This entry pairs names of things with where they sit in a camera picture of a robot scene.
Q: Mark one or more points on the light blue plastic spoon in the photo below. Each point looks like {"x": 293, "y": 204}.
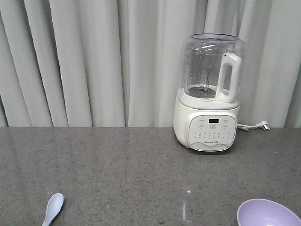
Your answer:
{"x": 54, "y": 206}

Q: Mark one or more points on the purple plastic bowl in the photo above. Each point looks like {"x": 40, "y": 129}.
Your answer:
{"x": 263, "y": 212}

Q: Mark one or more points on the white blender with clear jar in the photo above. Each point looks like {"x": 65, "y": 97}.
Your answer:
{"x": 208, "y": 94}

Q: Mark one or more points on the grey pleated curtain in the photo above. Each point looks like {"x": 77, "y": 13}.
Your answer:
{"x": 115, "y": 63}

